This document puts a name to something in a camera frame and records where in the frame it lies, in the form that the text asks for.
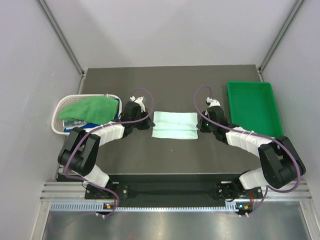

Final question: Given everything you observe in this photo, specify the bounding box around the green towel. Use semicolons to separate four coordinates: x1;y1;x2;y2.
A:
57;96;120;126

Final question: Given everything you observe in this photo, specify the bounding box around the pale mint towel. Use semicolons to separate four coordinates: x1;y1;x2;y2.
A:
151;111;198;140

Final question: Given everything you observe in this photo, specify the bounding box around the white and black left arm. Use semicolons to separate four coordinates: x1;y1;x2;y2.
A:
57;101;156;199

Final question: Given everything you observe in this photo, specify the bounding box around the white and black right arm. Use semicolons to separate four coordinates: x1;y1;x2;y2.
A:
197;105;306;198

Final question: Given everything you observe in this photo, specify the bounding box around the green plastic bin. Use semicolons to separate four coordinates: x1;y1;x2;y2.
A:
227;81;284;138

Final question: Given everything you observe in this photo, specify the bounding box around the white plastic basket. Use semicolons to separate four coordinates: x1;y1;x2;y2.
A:
51;93;123;136

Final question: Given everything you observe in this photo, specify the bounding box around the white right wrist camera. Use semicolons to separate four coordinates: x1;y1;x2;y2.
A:
205;97;221;108

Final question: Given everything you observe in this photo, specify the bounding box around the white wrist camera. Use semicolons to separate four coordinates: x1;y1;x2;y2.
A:
205;97;221;108
129;96;146;112

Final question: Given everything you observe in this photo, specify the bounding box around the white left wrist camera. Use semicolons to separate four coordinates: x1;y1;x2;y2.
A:
129;96;146;112

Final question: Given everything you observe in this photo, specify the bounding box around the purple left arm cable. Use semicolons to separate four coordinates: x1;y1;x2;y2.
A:
63;87;155;219

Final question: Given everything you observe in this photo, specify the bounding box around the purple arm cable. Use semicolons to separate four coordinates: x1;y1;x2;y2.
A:
63;87;155;219
194;85;302;218

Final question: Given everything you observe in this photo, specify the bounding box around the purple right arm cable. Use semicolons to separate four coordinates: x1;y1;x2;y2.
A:
194;85;302;218

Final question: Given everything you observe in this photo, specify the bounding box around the left aluminium corner post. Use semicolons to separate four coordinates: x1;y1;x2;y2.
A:
34;0;86;77

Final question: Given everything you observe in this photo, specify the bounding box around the aluminium corner post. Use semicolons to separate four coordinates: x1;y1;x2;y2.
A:
34;0;86;77
257;0;306;76

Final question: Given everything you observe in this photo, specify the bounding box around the right aluminium corner post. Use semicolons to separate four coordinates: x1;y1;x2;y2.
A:
257;0;306;76

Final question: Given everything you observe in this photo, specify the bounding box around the aluminium frame rail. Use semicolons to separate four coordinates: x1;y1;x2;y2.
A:
40;181;312;201

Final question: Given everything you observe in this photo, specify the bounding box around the grey slotted cable duct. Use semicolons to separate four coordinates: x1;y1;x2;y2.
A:
50;201;239;212

